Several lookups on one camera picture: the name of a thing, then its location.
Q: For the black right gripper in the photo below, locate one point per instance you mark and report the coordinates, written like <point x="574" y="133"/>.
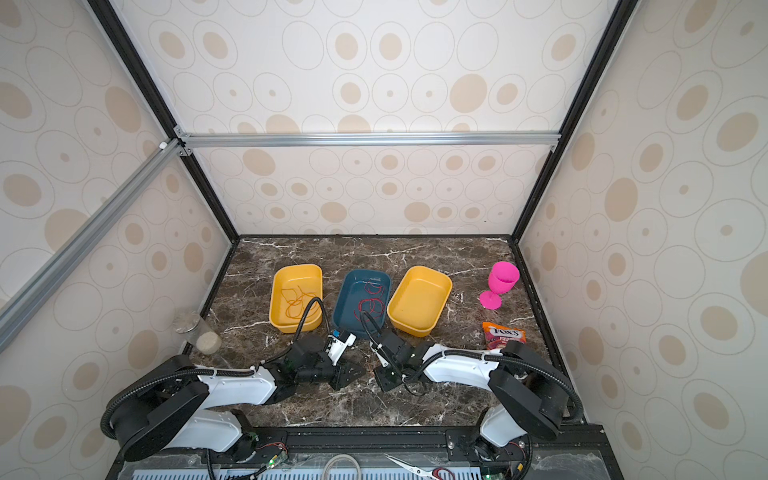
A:
<point x="385" y="387"/>

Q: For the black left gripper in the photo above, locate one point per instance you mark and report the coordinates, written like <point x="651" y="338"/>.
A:
<point x="340" y="373"/>

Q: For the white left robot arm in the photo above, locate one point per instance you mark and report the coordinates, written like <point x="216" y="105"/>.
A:
<point x="181" y="405"/>

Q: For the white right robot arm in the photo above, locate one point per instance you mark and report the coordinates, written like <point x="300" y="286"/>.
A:
<point x="534" y="398"/>

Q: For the right yellow plastic bin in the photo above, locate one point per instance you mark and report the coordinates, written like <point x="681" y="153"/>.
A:
<point x="418" y="302"/>

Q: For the yellow plastic bin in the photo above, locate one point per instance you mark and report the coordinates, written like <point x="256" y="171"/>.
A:
<point x="292" y="289"/>
<point x="418" y="302"/>

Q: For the left yellow plastic bin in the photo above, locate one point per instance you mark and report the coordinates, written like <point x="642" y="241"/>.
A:
<point x="292" y="289"/>

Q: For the teal plastic bin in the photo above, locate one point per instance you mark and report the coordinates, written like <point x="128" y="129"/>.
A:
<point x="362" y="302"/>

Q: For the orange candy bag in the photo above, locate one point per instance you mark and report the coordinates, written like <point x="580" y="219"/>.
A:
<point x="498" y="336"/>

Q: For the clear jar with powder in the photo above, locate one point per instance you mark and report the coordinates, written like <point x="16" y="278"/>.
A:
<point x="197" y="332"/>

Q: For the pink plastic goblet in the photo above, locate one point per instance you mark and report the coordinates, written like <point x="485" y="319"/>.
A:
<point x="502" y="278"/>

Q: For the horizontal aluminium bar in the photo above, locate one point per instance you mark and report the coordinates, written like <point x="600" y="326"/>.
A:
<point x="388" y="139"/>

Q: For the diagonal aluminium bar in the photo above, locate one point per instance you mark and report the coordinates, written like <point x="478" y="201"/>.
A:
<point x="20" y="309"/>

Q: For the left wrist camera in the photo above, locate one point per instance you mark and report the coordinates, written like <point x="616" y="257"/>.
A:
<point x="338" y="341"/>

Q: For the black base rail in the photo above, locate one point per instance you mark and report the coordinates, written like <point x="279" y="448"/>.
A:
<point x="580" y="452"/>

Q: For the scissors with red handle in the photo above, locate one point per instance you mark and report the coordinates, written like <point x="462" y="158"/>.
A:
<point x="435" y="473"/>

